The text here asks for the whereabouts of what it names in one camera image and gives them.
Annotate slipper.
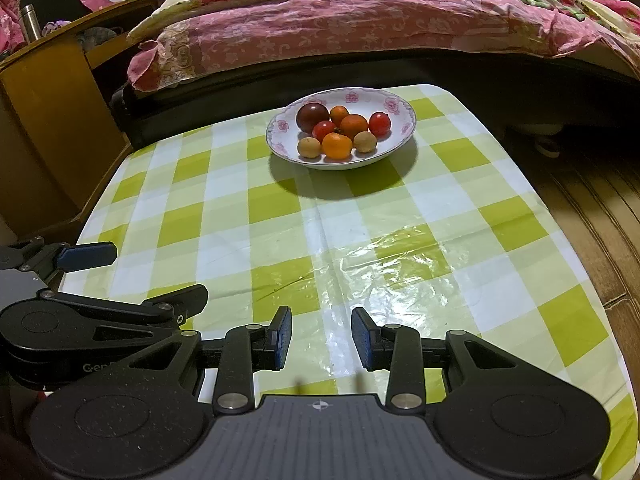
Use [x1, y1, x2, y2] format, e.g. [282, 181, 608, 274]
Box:
[532, 135, 563, 158]

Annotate dark orange tangerine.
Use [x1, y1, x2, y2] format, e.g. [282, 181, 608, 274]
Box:
[340, 114, 370, 141]

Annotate pink patterned cloth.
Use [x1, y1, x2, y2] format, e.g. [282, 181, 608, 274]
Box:
[0, 0, 96, 56]

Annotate white floral rim plate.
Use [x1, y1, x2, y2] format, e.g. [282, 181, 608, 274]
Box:
[265, 88, 417, 171]

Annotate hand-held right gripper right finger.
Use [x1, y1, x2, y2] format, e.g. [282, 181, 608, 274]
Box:
[351, 306, 516, 409]

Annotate wooden cabinet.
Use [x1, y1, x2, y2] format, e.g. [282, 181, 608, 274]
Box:
[0, 0, 168, 241]

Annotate pink floral bed sheet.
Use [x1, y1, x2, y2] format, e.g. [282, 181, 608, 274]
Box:
[125, 0, 640, 93]

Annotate dark bed frame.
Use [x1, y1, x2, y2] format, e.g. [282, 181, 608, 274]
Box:
[109, 52, 640, 148]

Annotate dark purple plum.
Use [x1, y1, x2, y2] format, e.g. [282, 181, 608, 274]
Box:
[295, 102, 330, 132]

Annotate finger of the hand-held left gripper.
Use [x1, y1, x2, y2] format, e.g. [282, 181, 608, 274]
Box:
[0, 237, 118, 281]
[35, 284, 210, 333]

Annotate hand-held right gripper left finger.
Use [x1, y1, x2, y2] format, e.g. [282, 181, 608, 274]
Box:
[127, 305, 293, 409]

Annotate steel thermos bottle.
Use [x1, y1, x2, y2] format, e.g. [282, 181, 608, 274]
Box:
[20, 4, 41, 43]

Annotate bright orange tangerine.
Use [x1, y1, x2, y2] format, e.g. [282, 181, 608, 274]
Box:
[321, 132, 354, 161]

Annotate green checkered tablecloth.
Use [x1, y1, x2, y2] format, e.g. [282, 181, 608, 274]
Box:
[75, 83, 636, 480]

